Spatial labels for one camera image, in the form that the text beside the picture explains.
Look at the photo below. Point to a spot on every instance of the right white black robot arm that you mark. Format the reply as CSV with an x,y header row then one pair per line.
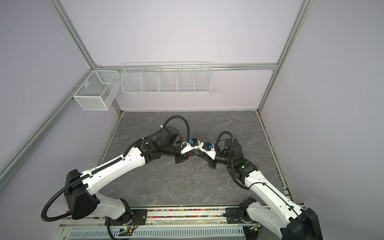
x,y
282,216

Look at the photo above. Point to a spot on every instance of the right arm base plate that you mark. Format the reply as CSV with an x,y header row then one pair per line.
x,y
238,215

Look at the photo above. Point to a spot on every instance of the white vented cable duct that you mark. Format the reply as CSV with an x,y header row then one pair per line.
x,y
158,233

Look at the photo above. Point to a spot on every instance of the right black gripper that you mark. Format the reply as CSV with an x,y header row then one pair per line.
x,y
210,161

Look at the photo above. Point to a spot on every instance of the white mesh box basket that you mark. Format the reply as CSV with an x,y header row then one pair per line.
x,y
99,90

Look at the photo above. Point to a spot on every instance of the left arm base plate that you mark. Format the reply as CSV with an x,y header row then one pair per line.
x,y
137,217

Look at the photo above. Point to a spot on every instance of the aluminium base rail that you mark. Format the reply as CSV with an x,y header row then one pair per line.
x,y
168,217

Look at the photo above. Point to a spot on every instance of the metal keyring with shoe plate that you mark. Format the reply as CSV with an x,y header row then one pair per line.
x,y
195,161

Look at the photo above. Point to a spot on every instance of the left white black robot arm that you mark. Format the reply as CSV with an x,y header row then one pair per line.
x,y
82,189

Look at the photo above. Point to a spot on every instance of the white wire basket long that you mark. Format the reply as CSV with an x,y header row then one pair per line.
x,y
167,78

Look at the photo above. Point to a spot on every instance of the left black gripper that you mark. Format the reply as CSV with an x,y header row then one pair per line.
x,y
183,157

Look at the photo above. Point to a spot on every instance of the aluminium frame profiles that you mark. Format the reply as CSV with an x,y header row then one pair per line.
x,y
40,65

